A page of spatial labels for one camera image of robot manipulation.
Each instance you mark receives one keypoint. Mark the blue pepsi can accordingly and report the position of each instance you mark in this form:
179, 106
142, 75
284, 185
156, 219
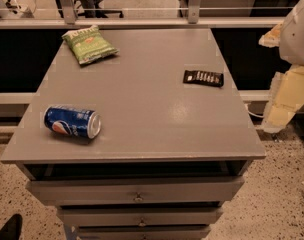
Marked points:
73, 121

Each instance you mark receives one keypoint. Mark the top grey drawer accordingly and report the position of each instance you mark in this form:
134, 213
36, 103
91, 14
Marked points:
135, 191

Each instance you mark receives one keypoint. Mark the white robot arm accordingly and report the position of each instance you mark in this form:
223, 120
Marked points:
291, 47

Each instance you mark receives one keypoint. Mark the black rxbar chocolate wrapper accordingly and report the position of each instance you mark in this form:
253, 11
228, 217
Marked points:
205, 78

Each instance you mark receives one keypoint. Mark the black object bottom left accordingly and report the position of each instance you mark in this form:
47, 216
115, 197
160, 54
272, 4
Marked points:
12, 228

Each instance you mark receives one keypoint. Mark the grey drawer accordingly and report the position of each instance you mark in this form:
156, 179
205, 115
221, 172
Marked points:
145, 233
140, 216
135, 191

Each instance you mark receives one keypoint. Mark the grey drawer cabinet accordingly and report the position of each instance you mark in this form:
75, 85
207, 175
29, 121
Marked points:
153, 125

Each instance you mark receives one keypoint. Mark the bottom grey drawer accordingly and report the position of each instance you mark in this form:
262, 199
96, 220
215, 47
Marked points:
145, 233

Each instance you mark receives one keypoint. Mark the middle grey drawer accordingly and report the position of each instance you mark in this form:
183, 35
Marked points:
140, 216

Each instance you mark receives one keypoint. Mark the green chip bag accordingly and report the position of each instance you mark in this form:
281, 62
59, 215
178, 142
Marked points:
88, 45

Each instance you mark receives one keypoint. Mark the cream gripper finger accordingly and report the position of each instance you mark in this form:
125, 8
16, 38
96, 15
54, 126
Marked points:
286, 99
272, 37

